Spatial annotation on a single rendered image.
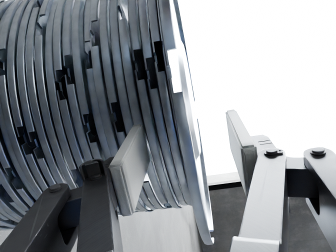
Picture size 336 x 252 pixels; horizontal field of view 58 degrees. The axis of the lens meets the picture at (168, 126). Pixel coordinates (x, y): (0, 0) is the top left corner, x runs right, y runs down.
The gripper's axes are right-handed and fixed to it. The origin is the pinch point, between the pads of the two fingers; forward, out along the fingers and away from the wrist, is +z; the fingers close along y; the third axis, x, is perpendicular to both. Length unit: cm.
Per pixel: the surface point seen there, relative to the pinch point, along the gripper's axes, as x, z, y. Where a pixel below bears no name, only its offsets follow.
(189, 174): -1.3, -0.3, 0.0
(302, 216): -264, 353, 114
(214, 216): -248, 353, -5
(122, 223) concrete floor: -51, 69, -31
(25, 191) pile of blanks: -5.2, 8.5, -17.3
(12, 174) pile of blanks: -3.2, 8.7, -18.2
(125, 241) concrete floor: -57, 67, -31
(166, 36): 7.0, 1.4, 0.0
